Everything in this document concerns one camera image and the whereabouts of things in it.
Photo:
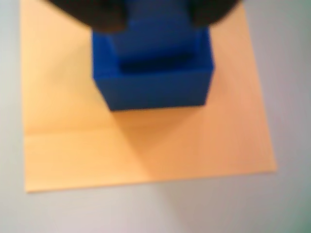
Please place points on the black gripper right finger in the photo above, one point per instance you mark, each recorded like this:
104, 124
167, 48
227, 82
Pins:
211, 11

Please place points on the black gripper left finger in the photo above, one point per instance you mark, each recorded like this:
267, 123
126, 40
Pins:
97, 14

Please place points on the small blue cube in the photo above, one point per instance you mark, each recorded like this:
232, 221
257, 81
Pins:
155, 46

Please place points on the large blue cube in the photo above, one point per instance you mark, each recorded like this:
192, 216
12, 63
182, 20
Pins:
155, 92

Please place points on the orange paper square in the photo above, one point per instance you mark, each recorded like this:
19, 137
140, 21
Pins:
170, 150

